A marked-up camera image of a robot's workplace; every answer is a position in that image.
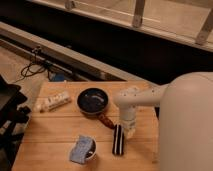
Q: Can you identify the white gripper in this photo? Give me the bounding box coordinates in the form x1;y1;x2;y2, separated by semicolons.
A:
119;107;136;139

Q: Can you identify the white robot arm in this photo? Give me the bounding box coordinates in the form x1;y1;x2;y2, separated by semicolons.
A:
114;72;213;171

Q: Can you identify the white cup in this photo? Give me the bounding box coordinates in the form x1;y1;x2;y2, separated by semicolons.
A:
83;140;96;163

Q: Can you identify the blue sponge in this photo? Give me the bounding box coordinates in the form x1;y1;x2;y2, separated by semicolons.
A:
69;135;93;164

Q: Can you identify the blue object on floor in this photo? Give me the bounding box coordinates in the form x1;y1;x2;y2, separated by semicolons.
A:
50;73;65;82

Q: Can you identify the dark frying pan wooden handle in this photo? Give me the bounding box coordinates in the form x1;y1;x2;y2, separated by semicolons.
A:
77;88;115;129

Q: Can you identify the black cable on floor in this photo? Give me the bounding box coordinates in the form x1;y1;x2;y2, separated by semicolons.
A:
14;46;54;83

